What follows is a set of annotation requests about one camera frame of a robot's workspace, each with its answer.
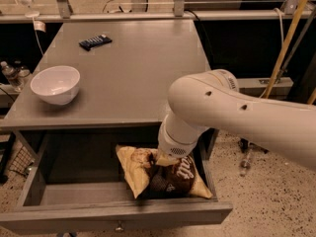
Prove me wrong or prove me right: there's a grey metal rail frame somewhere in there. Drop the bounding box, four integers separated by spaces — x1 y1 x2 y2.
0 0 315 23

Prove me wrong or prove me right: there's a grey cabinet table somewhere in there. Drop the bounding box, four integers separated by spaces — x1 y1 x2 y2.
1 19 209 134

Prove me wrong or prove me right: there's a black wire basket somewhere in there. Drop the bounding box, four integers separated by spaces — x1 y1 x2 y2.
9 146 35 177

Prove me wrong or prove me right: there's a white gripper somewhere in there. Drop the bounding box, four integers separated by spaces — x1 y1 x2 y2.
156 123 198 167

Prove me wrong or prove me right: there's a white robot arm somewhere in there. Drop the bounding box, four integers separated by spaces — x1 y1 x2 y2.
158 69 316 171

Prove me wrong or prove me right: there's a yellow wooden easel frame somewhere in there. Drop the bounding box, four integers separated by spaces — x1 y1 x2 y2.
262 0 308 99

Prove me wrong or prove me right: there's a grey open top drawer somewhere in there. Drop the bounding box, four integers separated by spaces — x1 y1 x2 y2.
0 125 232 235

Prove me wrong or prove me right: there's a white ceramic bowl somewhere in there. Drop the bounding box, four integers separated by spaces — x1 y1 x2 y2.
31 65 81 106

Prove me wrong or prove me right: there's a brown yellow chip bag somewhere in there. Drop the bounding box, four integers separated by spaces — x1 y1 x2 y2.
116 145 212 198

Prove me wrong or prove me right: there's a clear plastic water bottle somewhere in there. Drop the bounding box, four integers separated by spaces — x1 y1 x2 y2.
1 61 24 92

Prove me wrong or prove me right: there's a dark blue snack bar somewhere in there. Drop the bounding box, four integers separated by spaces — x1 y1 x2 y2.
79 35 112 51

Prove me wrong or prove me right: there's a metal drawer knob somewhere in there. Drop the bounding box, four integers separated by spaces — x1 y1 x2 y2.
115 221 124 233

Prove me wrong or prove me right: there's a plastic bottle on floor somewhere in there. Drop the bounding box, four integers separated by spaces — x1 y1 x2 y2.
240 149 253 177

